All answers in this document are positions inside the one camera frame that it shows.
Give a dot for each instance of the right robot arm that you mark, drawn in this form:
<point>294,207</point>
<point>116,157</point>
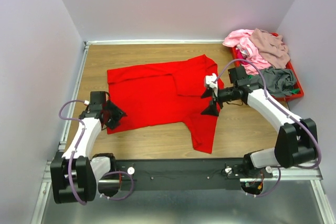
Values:
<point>296,141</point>

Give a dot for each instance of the dusty pink shirt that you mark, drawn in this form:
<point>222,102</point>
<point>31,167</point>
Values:
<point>271,48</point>

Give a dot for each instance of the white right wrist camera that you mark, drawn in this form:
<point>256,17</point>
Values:
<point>210,81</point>

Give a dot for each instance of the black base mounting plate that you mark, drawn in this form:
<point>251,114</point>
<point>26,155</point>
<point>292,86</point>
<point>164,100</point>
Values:
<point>118,186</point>

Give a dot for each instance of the red t-shirt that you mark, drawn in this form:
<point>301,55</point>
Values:
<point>164,93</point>

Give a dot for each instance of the grey shirt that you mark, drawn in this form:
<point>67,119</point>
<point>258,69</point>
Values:
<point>267,72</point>

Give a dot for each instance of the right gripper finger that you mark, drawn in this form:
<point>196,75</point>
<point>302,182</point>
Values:
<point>208,93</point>
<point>212,109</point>

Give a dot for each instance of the light pink shirt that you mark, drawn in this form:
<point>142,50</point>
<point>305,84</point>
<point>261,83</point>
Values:
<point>240,39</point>

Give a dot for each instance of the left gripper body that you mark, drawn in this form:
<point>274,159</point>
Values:
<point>109,115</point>

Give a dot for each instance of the magenta shirt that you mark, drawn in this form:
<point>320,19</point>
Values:
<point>240,55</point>

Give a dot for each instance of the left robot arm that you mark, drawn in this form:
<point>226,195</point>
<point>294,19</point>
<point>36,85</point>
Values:
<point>75,174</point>

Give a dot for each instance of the aluminium left rail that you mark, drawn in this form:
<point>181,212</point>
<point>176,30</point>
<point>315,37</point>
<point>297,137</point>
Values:
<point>71,106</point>

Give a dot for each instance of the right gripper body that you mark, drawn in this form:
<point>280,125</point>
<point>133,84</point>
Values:
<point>226,94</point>

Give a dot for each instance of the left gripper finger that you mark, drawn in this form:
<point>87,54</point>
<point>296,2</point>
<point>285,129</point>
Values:
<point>112,123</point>
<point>115,111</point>

